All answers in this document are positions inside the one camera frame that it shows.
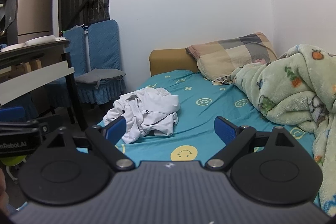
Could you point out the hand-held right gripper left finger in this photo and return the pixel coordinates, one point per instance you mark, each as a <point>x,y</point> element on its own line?
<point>115,129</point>

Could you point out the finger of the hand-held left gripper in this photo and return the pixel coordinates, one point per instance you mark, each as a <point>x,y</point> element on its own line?
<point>11,114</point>

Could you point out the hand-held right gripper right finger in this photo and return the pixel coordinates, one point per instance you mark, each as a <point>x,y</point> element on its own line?
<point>225,129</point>

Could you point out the white shirt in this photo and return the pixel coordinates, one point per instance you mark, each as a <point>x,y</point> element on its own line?
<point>152,108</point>

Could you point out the person's left forearm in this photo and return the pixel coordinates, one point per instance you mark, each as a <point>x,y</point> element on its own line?
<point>2,187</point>

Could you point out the green stool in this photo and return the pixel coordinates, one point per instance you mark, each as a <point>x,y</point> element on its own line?
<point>13,161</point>

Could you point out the bed with teal printed sheet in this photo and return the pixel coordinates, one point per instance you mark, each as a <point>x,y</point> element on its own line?
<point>210,90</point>

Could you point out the black and white table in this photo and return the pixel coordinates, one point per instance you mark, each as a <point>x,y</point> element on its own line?
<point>34,74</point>

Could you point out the wooden slats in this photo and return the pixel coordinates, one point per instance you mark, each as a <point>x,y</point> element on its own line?
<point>30,65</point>

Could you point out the grey seat cushion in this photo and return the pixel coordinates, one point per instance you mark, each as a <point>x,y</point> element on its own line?
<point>99,75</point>

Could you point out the white bowl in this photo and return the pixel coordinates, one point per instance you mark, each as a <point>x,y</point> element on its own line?
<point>13,47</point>

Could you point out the plaid pillow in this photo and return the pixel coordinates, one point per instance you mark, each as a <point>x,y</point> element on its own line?
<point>236,56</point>

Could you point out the green printed fleece blanket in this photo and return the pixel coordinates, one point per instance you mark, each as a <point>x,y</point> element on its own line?
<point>288,87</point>

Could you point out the white plate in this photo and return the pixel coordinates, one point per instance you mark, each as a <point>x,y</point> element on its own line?
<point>40,40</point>

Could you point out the blue covered chair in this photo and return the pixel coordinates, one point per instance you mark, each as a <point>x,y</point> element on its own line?
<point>76,50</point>
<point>103,45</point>

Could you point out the mustard headboard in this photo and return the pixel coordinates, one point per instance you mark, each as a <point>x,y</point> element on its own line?
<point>170,61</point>

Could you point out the bronze refrigerator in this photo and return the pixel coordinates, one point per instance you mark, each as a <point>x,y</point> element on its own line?
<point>34,6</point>

